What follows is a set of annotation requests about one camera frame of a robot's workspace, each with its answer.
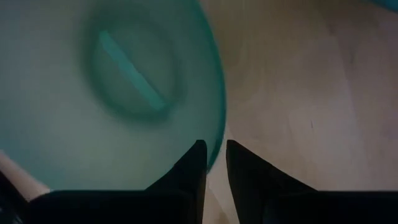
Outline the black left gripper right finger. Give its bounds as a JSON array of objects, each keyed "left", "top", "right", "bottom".
[{"left": 226, "top": 139, "right": 317, "bottom": 224}]

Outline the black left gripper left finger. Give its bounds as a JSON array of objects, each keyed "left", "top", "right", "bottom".
[{"left": 144, "top": 139, "right": 208, "bottom": 224}]

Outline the teal plastic bowl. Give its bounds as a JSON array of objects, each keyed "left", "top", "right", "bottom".
[{"left": 0, "top": 0, "right": 227, "bottom": 191}]

